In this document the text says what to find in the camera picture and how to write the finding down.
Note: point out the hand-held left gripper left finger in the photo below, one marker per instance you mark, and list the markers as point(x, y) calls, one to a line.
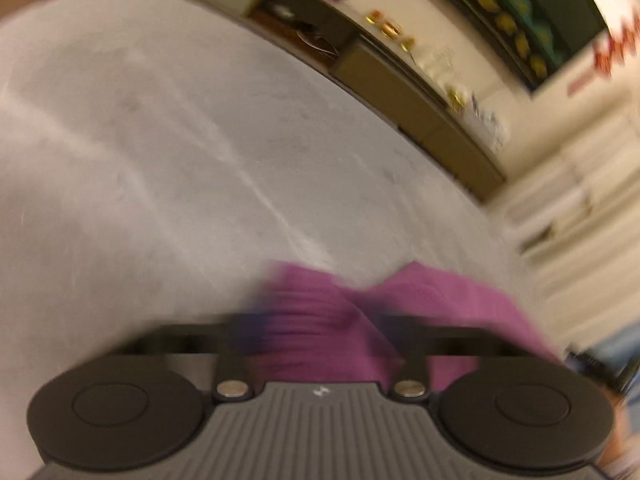
point(247, 334)

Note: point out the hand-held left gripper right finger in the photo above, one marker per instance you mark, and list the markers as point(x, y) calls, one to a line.
point(420, 341)

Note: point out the purple sweater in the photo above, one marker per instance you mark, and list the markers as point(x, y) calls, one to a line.
point(325, 320)

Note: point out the cream curtain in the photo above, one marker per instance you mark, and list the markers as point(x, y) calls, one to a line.
point(575, 210)

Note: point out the long grey-brown sideboard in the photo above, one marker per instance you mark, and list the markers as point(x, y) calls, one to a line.
point(400, 95)

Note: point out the clear glass cup set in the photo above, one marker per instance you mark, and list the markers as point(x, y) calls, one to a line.
point(437, 62)

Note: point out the amber glass cup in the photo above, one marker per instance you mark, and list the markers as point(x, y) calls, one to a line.
point(407, 45)
point(374, 16)

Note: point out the round metal plate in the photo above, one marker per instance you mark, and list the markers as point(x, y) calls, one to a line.
point(317, 41)

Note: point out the gold bowl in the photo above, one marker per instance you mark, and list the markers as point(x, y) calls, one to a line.
point(392, 30)

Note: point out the dark wall hanging gold shapes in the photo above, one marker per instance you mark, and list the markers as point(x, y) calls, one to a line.
point(525, 15)

